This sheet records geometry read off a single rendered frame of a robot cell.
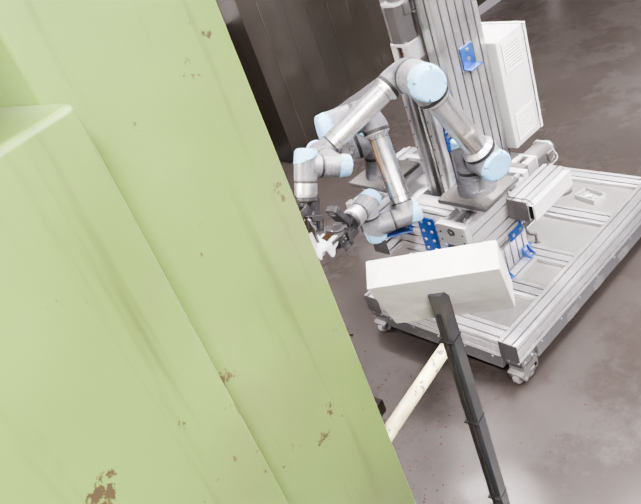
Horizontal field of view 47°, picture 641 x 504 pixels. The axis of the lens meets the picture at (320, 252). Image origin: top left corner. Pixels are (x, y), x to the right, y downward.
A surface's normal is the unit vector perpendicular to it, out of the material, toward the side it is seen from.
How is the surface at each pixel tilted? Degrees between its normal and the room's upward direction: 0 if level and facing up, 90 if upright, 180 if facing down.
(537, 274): 0
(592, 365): 0
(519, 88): 90
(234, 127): 90
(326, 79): 90
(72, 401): 90
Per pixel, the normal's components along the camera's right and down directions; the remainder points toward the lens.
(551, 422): -0.32, -0.80
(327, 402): 0.77, 0.10
